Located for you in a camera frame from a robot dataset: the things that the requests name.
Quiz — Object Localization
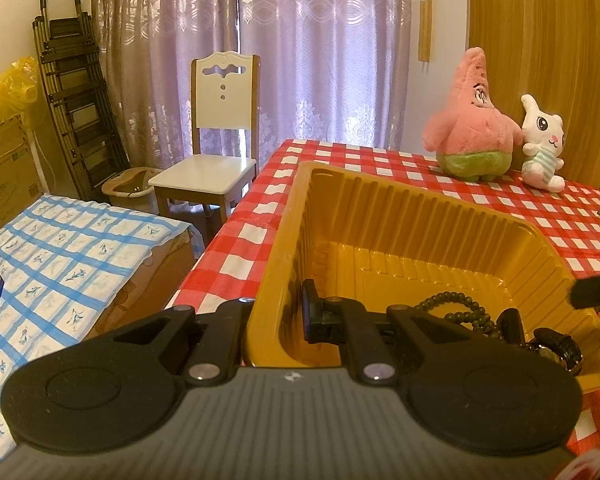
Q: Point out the printed cardboard box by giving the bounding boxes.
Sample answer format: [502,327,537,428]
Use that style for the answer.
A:
[0,114,43,243]

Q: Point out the blue checkered cloth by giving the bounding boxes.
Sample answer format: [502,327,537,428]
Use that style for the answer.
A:
[0,192,191,461]

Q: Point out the white bunny plush toy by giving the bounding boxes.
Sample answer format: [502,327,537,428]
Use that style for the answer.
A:
[520,94,567,192]

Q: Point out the large brown cardboard box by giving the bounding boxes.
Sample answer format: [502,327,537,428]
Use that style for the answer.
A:
[87,232,197,342]

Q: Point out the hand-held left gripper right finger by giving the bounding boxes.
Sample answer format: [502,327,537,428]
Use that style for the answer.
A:
[301,280,506,384]

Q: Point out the gold plastic tray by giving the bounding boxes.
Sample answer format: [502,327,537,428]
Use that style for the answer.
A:
[243,160,600,397]

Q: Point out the black wristwatch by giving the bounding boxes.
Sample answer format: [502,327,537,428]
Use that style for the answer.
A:
[497,307,584,377]

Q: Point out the yellow plastic bag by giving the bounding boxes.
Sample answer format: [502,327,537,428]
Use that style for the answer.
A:
[0,56,41,126]

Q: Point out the white wooden chair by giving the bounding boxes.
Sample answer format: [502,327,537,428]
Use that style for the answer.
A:
[147,51,261,221]

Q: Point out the pink starfish plush toy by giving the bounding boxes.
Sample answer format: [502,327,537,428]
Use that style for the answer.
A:
[422,46,525,182]

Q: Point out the folded black metal ladder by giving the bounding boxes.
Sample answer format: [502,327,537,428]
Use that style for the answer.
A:
[32,0,131,201]

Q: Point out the wooden wall hanging sticks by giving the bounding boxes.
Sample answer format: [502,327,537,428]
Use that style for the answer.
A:
[418,0,434,77]

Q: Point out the purple lace curtain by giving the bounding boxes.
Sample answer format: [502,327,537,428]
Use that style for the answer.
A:
[91,0,413,171]

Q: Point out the beige plastic basin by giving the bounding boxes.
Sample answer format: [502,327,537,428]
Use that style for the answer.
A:
[101,166,161,216]

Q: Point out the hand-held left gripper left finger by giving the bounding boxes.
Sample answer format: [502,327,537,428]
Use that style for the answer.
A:
[82,297,257,386]

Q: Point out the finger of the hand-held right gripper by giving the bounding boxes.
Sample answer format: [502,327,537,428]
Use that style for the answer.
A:
[569,271,600,309]

